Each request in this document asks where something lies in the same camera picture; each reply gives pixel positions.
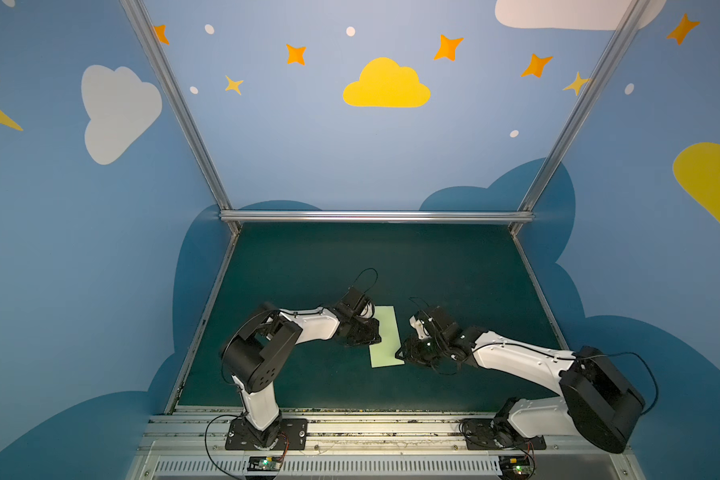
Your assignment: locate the light green paper sheet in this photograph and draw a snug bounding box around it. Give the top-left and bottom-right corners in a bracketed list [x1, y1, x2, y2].
[369, 306, 404, 368]

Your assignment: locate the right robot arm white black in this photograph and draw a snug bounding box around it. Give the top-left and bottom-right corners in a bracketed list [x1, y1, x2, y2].
[395, 306, 646, 454]

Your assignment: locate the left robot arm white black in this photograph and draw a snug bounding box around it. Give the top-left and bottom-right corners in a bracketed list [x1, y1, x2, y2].
[220, 287, 381, 449]

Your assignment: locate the dark green table mat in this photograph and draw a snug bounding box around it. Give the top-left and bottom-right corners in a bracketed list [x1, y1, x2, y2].
[180, 223, 558, 411]

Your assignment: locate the back horizontal aluminium bar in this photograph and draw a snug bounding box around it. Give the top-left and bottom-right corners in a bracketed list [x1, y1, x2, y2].
[220, 210, 534, 225]

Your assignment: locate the right green controller board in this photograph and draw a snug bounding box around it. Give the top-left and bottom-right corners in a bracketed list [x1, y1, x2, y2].
[499, 456, 534, 480]

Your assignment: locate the green controller board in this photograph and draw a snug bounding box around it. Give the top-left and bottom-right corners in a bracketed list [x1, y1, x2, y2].
[499, 456, 534, 480]
[246, 456, 284, 473]

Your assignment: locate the left green controller board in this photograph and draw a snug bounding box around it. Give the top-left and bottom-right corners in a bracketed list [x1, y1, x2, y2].
[246, 456, 284, 473]

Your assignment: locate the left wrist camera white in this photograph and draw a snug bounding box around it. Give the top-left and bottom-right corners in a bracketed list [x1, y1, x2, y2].
[360, 302, 375, 319]

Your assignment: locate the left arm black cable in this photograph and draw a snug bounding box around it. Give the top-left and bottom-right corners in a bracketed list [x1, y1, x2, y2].
[203, 267, 380, 480]

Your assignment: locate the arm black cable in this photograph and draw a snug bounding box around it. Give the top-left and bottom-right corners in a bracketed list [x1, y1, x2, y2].
[203, 267, 380, 480]
[409, 296, 660, 418]

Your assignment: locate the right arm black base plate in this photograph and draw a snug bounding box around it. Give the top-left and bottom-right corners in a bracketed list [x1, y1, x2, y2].
[459, 418, 547, 450]

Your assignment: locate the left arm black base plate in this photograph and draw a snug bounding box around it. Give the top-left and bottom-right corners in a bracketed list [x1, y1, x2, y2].
[224, 418, 308, 451]

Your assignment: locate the aluminium front rail bed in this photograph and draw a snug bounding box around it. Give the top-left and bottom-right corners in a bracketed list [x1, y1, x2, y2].
[127, 407, 646, 479]

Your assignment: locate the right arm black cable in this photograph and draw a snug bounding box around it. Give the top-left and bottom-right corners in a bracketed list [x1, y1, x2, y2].
[409, 296, 660, 418]

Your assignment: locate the right aluminium frame post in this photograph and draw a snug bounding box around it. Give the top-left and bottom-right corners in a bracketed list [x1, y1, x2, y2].
[518, 0, 650, 217]

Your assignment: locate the aluminium frame post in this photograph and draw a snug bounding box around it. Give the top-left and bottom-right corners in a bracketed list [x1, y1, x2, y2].
[120, 0, 233, 211]
[518, 0, 650, 217]

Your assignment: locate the left aluminium frame post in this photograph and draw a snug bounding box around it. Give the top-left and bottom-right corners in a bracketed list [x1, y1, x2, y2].
[120, 0, 233, 211]

